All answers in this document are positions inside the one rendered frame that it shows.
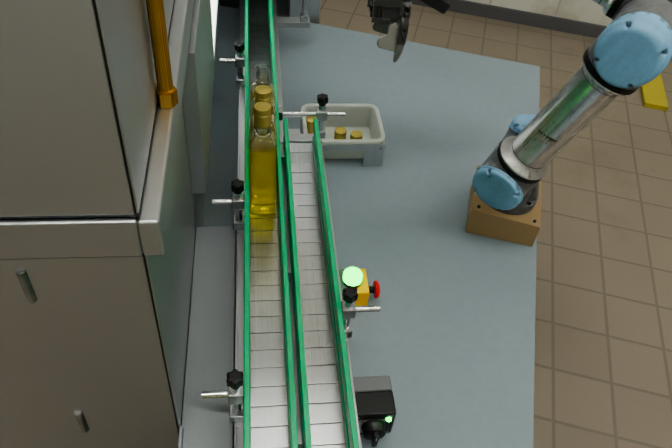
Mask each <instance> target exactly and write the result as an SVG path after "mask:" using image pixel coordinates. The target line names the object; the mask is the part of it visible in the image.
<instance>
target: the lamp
mask: <svg viewBox="0 0 672 448"><path fill-rule="evenodd" d="M362 281H363V274H362V272H361V270H360V269H358V268H357V267H349V268H347V269H345V271H344V272H343V276H342V282H343V284H344V285H345V286H346V287H348V286H352V287H353V288H358V287H360V286H361V284H362Z"/></svg>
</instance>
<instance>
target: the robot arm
mask: <svg viewBox="0 0 672 448"><path fill-rule="evenodd" d="M420 1H422V2H424V3H425V4H427V5H429V6H430V7H432V8H433V9H435V10H437V11H438V12H440V13H442V14H445V13H446V11H447V10H448V9H449V8H450V4H449V1H448V0H420ZM592 1H594V2H595V3H597V4H599V5H600V6H602V7H603V12H604V15H606V16H607V17H609V18H611V19H612V22H611V23H610V24H609V25H608V26H607V27H606V28H605V29H604V30H603V32H602V33H601V34H600V35H599V36H598V37H597V38H596V39H595V40H594V42H593V43H592V44H591V45H590V46H589V47H588V48H587V49H586V50H585V52H584V53H583V56H582V61H583V66H582V67H581V68H580V69H579V70H578V71H577V72H576V73H575V74H574V75H573V77H572V78H571V79H570V80H569V81H568V82H567V83H566V84H565V85H564V86H563V87H562V88H561V89H560V91H559V92H558V93H557V94H556V95H555V96H554V97H553V98H552V99H551V100H550V101H549V102H548V103H547V104H546V106H545V107H544V108H543V109H542V110H541V111H540V112H539V113H538V114H537V115H532V114H520V115H517V116H515V117H514V118H513V119H512V121H511V123H510V124H509V128H508V131H507V133H506V134H505V136H504V138H503V139H502V140H501V141H500V143H499V144H498V145H497V146H496V147H495V149H494V150H493V151H492V152H491V154H490V155H489V156H488V157H487V159H486V160H485V161H484V162H483V164H482V165H481V166H480V167H478V168H477V170H476V173H475V174H474V176H473V181H472V183H473V187H474V191H475V193H476V194H477V196H478V197H479V198H480V199H481V200H482V201H483V202H484V203H485V204H487V205H488V206H490V207H491V208H493V209H495V210H496V211H499V212H501V213H504V214H509V215H522V214H526V213H528V212H530V211H531V210H532V209H533V208H534V206H535V204H536V202H537V200H538V197H539V181H540V180H541V179H542V178H543V177H544V176H545V175H546V173H547V170H548V162H549V161H550V160H551V159H552V158H554V157H555V156H556V155H557V154H558V153H559V152H560V151H561V150H562V149H563V148H564V147H565V146H566V145H567V144H568V143H569V142H570V141H571V140H572V139H573V138H575V137H576V136H577V135H578V134H579V133H580V132H581V131H582V130H583V129H584V128H585V127H586V126H587V125H588V124H589V123H590V122H591V121H592V120H593V119H594V118H595V117H597V116H598V115H599V114H600V113H601V112H602V111H603V110H604V109H605V108H606V107H607V106H608V105H609V104H610V103H611V102H612V101H613V100H614V99H615V98H616V97H617V96H629V95H631V94H633V93H634V92H635V91H636V90H637V89H638V88H639V87H640V86H643V85H645V84H647V83H649V82H650V81H652V80H653V79H655V78H656V77H657V76H658V75H659V74H660V73H662V71H663V70H664V69H665V68H666V66H667V65H668V63H669V61H670V59H671V57H672V0H592ZM367 7H369V10H368V11H369V14H370V17H371V19H372V20H371V22H373V23H374V24H373V26H372V28H373V30H374V31H377V32H381V33H384V34H386V35H385V36H382V37H380V38H379V39H378V40H377V46H378V47H379V48H382V49H386V50H390V51H393V52H394V58H393V62H397V60H398V59H399V57H400V56H401V54H402V51H403V49H404V45H405V42H406V38H407V34H408V27H409V19H410V15H411V7H412V1H411V0H368V3H367Z"/></svg>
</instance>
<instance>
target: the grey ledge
mask: <svg viewBox="0 0 672 448"><path fill-rule="evenodd" d="M236 242H237V233H236V230H234V229H233V226H224V227H196V233H195V246H194V260H193V273H192V286H191V299H190V313H189V326H188V339H187V353H186V366H185V379H184V392H183V406H182V419H181V426H180V428H179V441H178V448H234V422H230V419H229V410H230V404H228V400H227V398H213V399H202V392H203V391H221V390H227V383H226V380H227V375H226V374H227V373H228V372H231V371H232V370H233V369H235V311H236Z"/></svg>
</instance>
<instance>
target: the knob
mask: <svg viewBox="0 0 672 448"><path fill-rule="evenodd" d="M361 429H362V431H363V435H364V438H365V439H367V440H371V445H372V447H377V444H378V440H379V439H381V438H383V437H384V436H385V423H384V422H383V421H381V420H369V421H366V422H365V423H363V424H362V426H361Z"/></svg>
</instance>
